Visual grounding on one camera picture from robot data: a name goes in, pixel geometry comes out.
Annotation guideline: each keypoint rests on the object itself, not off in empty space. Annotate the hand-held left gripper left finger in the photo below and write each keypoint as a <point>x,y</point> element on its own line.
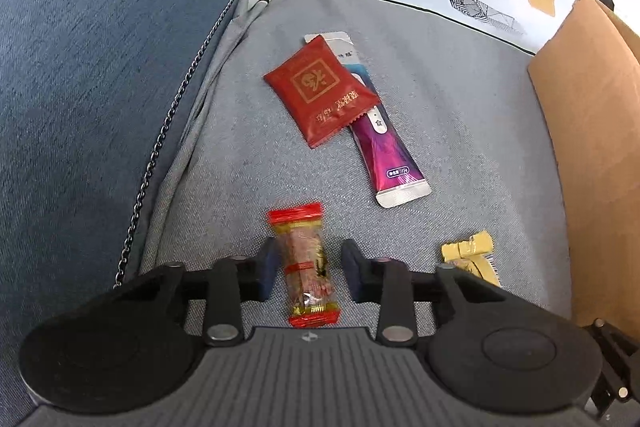
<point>268,272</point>

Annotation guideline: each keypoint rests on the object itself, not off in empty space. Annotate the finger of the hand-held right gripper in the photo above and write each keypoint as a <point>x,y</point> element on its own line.
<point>612,357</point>

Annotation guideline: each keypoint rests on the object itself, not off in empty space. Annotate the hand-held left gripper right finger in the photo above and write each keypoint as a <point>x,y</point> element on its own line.
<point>351,272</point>

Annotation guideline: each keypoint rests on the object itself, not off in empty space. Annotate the clear red-ended snack bar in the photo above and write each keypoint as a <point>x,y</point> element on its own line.
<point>305,262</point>

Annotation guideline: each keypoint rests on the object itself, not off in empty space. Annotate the cardboard box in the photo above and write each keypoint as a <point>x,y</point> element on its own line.
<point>595,147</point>

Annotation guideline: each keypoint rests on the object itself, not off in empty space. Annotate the yellow wrapped candy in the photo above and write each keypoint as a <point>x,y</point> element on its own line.
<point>472,252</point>

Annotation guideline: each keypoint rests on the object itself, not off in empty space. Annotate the purple stick snack packet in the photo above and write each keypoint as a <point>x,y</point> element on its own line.
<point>387,152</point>

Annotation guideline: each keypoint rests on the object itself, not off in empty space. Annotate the red foil snack packet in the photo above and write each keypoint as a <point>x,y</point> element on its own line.
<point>315,87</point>

